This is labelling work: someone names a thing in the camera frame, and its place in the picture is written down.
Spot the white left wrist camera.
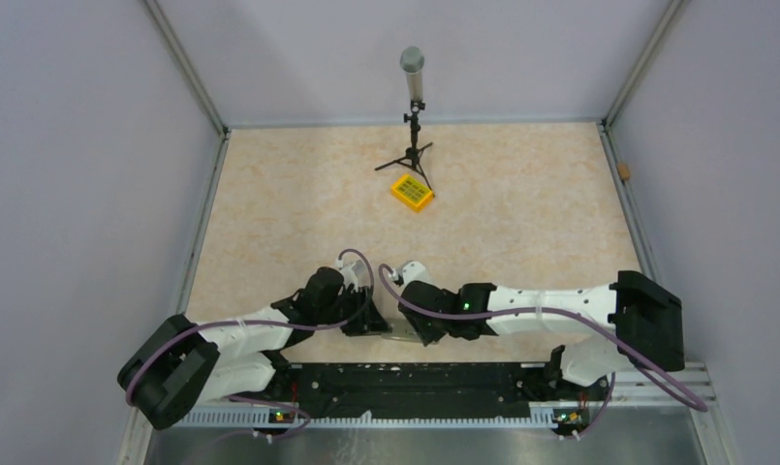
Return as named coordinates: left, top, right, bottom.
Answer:
left=334, top=259, right=372, bottom=291

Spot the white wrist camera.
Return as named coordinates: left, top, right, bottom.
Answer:
left=390, top=261, right=432, bottom=287
left=334, top=259, right=372, bottom=291

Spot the yellow box with green grid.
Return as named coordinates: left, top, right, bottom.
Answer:
left=390, top=174, right=434, bottom=212

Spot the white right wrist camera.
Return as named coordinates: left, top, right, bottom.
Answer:
left=390, top=261, right=432, bottom=287

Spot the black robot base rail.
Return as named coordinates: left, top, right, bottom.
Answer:
left=258, top=362, right=609, bottom=420

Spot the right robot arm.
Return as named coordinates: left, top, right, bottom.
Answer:
left=390, top=262, right=685, bottom=399

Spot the microphone on black tripod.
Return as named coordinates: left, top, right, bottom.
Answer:
left=374, top=46, right=432, bottom=189

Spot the white remote control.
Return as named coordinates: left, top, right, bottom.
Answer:
left=381, top=320, right=426, bottom=346

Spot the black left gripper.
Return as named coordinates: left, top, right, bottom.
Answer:
left=316, top=286, right=391, bottom=336

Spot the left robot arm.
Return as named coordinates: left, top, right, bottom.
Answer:
left=117, top=260, right=389, bottom=430

